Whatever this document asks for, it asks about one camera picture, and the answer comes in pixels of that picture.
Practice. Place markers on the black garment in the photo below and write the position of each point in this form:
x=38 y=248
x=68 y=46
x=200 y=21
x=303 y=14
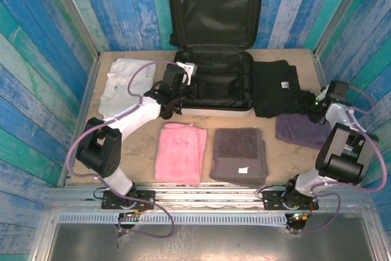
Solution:
x=275 y=90

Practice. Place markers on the aluminium rail frame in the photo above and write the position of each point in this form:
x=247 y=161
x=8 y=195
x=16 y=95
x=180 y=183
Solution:
x=207 y=195

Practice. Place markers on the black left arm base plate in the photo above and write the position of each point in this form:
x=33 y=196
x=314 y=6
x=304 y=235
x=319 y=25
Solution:
x=143 y=197

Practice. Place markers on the grey towel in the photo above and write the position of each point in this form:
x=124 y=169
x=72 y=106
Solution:
x=238 y=151

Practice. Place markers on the pink towel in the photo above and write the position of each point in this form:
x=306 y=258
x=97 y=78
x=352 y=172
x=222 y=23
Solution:
x=180 y=154

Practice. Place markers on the steel sheet panel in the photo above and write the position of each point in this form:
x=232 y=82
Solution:
x=214 y=242

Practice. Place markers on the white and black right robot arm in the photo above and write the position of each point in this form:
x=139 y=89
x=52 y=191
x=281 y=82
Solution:
x=342 y=166

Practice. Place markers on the purple cloth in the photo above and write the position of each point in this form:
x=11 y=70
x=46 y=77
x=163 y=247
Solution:
x=296 y=132

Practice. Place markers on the white hard-shell suitcase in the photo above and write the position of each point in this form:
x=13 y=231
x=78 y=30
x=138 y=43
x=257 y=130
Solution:
x=214 y=13

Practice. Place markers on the small circuit board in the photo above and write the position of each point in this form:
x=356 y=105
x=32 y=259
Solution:
x=298 y=217
x=133 y=213

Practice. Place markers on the white shirt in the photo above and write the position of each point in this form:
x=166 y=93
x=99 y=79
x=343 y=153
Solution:
x=119 y=90

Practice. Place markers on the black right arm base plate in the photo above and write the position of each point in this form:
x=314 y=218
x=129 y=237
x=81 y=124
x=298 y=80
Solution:
x=273 y=200

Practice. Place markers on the aluminium corner post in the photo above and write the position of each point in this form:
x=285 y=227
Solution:
x=342 y=10
x=73 y=13

